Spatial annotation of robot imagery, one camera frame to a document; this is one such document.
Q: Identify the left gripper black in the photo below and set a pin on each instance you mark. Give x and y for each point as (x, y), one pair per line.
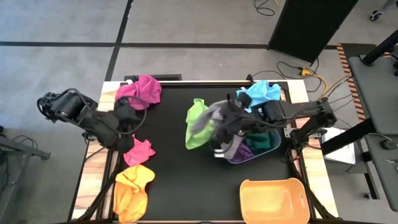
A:
(126, 112)

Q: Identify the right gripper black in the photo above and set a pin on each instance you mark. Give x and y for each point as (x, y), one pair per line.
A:
(242, 121)

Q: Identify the dark green towel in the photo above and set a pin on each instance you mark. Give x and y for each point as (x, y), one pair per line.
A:
(258, 143)

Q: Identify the magenta towel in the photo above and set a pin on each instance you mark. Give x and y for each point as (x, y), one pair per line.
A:
(146, 88)

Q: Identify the grey towel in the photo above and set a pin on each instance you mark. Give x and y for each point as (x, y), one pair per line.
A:
(211, 113)

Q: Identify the purple towel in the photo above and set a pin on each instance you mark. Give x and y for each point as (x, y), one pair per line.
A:
(244, 154)

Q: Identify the lime green towel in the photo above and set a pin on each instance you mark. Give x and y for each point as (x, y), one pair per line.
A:
(196, 137)

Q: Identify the orange yellow towel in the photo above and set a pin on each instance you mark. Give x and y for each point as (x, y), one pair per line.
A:
(130, 193)

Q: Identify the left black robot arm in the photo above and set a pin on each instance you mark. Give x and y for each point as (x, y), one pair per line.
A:
(66, 105)

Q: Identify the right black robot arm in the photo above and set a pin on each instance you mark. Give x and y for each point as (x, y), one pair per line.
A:
(304, 109)

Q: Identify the blue plastic basket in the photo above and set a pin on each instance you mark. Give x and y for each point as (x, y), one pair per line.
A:
(274, 137)

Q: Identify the orange plastic basket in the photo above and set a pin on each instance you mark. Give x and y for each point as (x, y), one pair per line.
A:
(273, 202)

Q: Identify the light blue towel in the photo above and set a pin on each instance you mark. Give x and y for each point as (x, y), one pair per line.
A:
(264, 90)

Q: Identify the pink towel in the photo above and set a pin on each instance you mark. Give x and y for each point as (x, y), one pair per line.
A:
(140, 152)

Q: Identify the small black clamp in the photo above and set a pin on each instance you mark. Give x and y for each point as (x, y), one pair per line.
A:
(249, 78)

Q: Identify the flat black bar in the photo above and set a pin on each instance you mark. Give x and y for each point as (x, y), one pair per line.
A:
(168, 77)

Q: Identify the wooden table side board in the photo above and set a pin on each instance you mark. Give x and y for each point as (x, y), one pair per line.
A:
(90, 174)
(320, 186)

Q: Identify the yellow power plug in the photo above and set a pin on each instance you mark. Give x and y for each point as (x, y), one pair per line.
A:
(305, 72)

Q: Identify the white box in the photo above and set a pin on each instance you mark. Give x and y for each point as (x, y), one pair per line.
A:
(342, 154)

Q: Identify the thick black bar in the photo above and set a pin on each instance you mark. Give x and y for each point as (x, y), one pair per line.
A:
(348, 137)

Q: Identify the grey metal stand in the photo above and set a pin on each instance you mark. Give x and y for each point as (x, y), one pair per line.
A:
(25, 148)

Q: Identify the black cabinet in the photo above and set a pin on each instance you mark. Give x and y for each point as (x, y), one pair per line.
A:
(311, 28)

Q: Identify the orange black striped strip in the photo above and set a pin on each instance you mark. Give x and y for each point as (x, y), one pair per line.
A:
(349, 77)

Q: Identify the grey work table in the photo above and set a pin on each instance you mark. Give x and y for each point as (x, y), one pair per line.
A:
(382, 102)

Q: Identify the black computer mouse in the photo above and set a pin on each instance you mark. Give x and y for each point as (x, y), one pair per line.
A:
(388, 145)

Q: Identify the black angled pole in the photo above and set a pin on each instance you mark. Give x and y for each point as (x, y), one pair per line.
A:
(379, 48)

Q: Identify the chair caster wheel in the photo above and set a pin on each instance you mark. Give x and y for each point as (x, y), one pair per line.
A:
(375, 15)

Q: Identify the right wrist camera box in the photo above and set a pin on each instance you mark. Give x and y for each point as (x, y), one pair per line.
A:
(245, 99)

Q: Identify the black table edge rail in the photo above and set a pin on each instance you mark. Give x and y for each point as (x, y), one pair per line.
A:
(202, 83)

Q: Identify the black table frame brace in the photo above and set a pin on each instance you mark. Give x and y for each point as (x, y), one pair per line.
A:
(311, 198)
(99, 196)

